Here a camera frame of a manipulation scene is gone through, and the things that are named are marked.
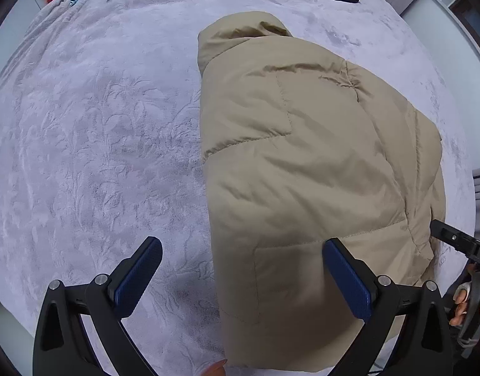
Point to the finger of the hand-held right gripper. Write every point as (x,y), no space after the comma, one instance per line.
(445,234)

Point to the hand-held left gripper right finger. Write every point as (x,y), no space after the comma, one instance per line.
(349,282)

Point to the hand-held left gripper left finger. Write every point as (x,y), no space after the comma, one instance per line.
(140,278)

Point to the beige puffer jacket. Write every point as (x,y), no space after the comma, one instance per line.
(302,156)

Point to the person's right hand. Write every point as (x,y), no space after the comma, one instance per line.
(461,295)

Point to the person's left hand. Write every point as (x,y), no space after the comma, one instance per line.
(217,369)

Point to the lilac embossed blanket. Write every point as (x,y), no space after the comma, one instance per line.
(87,125)

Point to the white door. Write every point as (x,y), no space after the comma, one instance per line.
(432,0)

